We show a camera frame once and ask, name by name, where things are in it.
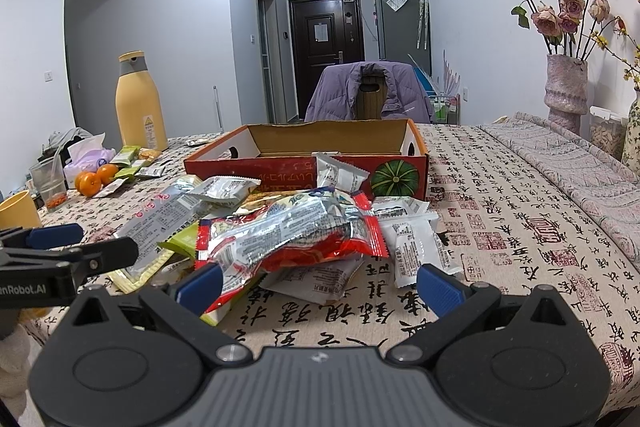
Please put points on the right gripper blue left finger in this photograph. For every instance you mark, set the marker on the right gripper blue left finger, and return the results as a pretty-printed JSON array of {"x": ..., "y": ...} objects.
[{"x": 199, "y": 291}]

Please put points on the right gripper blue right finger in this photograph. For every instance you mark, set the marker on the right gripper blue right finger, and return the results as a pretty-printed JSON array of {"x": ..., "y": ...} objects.
[{"x": 441, "y": 292}]

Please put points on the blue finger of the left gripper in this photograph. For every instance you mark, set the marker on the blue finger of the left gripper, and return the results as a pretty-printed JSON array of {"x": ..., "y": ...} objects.
[
  {"x": 54, "y": 237},
  {"x": 105, "y": 257}
]

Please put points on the large yellow-edged snack bag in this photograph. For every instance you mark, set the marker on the large yellow-edged snack bag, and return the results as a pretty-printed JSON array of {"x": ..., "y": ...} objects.
[{"x": 158, "y": 220}]

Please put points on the red silver snack bag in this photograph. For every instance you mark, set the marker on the red silver snack bag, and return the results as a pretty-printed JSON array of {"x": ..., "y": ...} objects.
[{"x": 298, "y": 230}]

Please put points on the yellow mug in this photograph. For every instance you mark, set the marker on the yellow mug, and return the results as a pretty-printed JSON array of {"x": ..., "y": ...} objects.
[{"x": 19, "y": 210}]

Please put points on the orange tangerine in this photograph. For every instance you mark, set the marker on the orange tangerine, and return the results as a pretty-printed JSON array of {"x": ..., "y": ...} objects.
[
  {"x": 106, "y": 173},
  {"x": 88, "y": 184}
]

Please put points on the clear plastic cup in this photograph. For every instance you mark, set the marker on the clear plastic cup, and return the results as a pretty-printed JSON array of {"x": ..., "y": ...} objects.
[{"x": 49, "y": 181}]

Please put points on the purple tissue pack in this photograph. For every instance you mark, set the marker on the purple tissue pack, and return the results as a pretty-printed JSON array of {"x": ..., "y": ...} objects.
[{"x": 88, "y": 155}]

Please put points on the green snack bar on table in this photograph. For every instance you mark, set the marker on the green snack bar on table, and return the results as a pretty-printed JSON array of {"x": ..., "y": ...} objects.
[{"x": 126, "y": 156}]

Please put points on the yellow thermos bottle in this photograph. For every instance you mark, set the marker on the yellow thermos bottle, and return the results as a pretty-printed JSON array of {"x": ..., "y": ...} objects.
[{"x": 137, "y": 104}]

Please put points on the red cardboard pumpkin box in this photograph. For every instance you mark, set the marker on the red cardboard pumpkin box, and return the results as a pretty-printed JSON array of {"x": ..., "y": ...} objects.
[{"x": 282, "y": 157}]

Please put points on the white silver snack packet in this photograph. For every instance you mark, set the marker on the white silver snack packet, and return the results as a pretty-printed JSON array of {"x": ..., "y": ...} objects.
[{"x": 334, "y": 173}]

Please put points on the pink quilted cloth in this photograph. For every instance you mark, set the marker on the pink quilted cloth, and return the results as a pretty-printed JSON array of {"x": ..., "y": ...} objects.
[{"x": 601, "y": 186}]

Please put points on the wooden chair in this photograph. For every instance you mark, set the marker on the wooden chair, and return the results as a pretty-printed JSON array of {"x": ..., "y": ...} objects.
[{"x": 371, "y": 97}]

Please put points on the purple jacket on chair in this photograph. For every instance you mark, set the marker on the purple jacket on chair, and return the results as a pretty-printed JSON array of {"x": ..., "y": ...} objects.
[{"x": 335, "y": 95}]

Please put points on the floral patterned vase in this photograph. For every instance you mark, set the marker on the floral patterned vase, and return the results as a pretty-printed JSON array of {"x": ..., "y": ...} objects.
[{"x": 631, "y": 149}]

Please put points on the clear storage jar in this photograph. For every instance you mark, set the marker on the clear storage jar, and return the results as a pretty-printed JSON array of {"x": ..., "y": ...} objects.
[{"x": 607, "y": 131}]

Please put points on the pink ceramic vase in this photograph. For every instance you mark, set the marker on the pink ceramic vase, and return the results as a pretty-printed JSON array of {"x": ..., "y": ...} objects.
[{"x": 566, "y": 91}]

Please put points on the grey refrigerator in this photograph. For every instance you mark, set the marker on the grey refrigerator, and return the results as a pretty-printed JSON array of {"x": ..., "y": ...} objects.
[{"x": 404, "y": 32}]

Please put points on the dark entrance door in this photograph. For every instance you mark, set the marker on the dark entrance door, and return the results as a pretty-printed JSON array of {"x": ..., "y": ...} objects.
[{"x": 324, "y": 33}]

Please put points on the dried rose bouquet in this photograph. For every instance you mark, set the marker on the dried rose bouquet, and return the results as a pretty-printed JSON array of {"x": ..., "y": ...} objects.
[{"x": 575, "y": 28}]

